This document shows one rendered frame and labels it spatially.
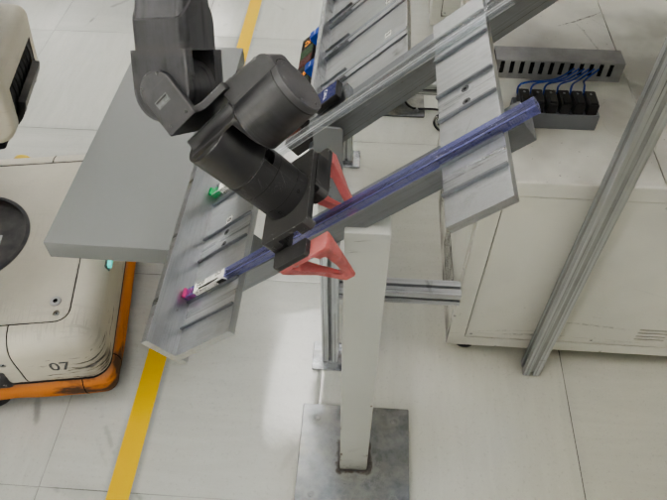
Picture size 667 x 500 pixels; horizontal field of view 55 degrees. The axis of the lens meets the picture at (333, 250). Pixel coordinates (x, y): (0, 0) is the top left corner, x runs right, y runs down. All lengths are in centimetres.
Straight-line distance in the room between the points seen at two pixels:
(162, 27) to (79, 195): 67
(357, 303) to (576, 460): 84
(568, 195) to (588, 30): 52
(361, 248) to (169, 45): 37
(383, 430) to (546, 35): 98
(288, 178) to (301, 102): 9
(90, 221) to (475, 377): 98
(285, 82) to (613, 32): 119
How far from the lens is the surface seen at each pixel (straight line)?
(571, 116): 132
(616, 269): 144
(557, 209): 127
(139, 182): 123
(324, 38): 131
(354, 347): 104
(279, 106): 57
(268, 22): 280
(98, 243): 115
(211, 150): 59
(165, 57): 61
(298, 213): 62
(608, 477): 163
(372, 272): 87
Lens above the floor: 142
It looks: 50 degrees down
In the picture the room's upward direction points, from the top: straight up
